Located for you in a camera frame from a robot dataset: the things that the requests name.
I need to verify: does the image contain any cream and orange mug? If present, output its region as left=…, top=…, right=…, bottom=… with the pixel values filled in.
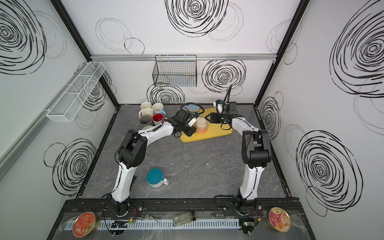
left=195, top=118, right=208, bottom=134

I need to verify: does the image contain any blue butterfly mug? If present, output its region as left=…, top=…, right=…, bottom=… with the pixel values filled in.
left=187, top=104, right=200, bottom=114

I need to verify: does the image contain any light blue mug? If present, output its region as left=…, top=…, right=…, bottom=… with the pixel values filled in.
left=152, top=103, right=166, bottom=117

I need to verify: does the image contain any small cream mug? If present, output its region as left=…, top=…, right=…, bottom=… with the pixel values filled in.
left=152, top=113, right=165, bottom=126

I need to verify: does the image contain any pink mug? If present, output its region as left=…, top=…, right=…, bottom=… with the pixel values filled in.
left=139, top=108, right=154, bottom=118

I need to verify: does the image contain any white mug with ribbed base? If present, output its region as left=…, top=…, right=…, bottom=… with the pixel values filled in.
left=140, top=102, right=152, bottom=110

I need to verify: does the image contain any cream speckled mug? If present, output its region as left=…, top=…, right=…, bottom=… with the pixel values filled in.
left=142, top=125, right=153, bottom=130

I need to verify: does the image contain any grey mug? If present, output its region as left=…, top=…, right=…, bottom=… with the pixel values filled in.
left=137, top=116, right=153, bottom=130

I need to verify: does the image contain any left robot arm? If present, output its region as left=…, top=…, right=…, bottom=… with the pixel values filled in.
left=105, top=103, right=205, bottom=217

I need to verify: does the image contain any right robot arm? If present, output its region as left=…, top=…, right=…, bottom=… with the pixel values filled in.
left=205, top=85, right=272, bottom=215

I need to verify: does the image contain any yellow plastic tray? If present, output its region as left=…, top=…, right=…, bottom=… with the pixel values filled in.
left=180, top=121, right=233, bottom=143

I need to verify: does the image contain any teal lidded cup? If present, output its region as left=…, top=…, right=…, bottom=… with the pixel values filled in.
left=146, top=168, right=169, bottom=188

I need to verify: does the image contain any clear plastic box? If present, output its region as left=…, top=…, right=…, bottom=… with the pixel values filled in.
left=173, top=211, right=196, bottom=227

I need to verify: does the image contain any pink round tin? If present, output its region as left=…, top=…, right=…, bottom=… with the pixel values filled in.
left=266, top=207, right=292, bottom=233

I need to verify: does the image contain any red round tin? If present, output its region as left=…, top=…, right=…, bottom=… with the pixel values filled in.
left=72, top=212, right=99, bottom=238

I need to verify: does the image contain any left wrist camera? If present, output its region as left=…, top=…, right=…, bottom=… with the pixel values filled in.
left=188, top=118, right=197, bottom=127

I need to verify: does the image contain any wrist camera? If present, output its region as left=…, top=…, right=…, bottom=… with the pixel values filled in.
left=188, top=118, right=197, bottom=127
left=213, top=100, right=224, bottom=114

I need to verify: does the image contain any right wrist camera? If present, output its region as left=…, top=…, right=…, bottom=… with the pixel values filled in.
left=213, top=100, right=224, bottom=114

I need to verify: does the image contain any black wire basket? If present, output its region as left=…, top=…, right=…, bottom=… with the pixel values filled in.
left=152, top=55, right=198, bottom=87

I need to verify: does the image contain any white wire shelf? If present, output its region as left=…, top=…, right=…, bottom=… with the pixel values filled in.
left=46, top=62, right=106, bottom=123

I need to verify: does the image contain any white slotted cable duct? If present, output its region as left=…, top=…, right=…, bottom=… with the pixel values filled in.
left=64, top=218, right=241, bottom=231

